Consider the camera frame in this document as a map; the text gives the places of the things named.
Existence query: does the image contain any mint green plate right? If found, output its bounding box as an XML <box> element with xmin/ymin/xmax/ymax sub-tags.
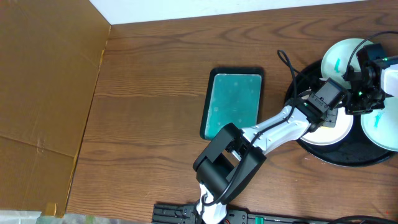
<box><xmin>361</xmin><ymin>97</ymin><xmax>397</xmax><ymax>152</ymax></box>

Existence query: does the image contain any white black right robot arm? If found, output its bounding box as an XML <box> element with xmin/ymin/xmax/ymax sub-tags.
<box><xmin>343</xmin><ymin>56</ymin><xmax>397</xmax><ymax>116</ymax></box>

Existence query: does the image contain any mint green plate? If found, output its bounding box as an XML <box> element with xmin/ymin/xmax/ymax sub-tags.
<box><xmin>321</xmin><ymin>38</ymin><xmax>363</xmax><ymax>90</ymax></box>
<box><xmin>361</xmin><ymin>97</ymin><xmax>397</xmax><ymax>152</ymax></box>

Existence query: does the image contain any brown cardboard sheet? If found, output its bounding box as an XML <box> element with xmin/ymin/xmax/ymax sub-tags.
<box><xmin>1</xmin><ymin>0</ymin><xmax>111</xmax><ymax>217</ymax></box>

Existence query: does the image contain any mint green plate top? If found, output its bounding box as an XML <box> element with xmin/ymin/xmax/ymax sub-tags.
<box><xmin>321</xmin><ymin>38</ymin><xmax>363</xmax><ymax>90</ymax></box>

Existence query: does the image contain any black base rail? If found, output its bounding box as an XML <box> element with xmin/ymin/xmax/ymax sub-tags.
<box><xmin>151</xmin><ymin>204</ymin><xmax>393</xmax><ymax>224</ymax></box>

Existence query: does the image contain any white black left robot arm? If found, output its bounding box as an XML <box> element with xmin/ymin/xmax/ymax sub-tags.
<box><xmin>193</xmin><ymin>78</ymin><xmax>348</xmax><ymax>223</ymax></box>

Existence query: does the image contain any green yellow sponge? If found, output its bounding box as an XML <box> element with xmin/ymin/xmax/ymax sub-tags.
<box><xmin>322</xmin><ymin>108</ymin><xmax>338</xmax><ymax>128</ymax></box>

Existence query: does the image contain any round black serving tray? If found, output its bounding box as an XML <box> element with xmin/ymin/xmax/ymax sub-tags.
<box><xmin>296</xmin><ymin>60</ymin><xmax>397</xmax><ymax>167</ymax></box>

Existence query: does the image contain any white plate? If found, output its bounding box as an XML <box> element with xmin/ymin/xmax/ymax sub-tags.
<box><xmin>300</xmin><ymin>108</ymin><xmax>354</xmax><ymax>146</ymax></box>

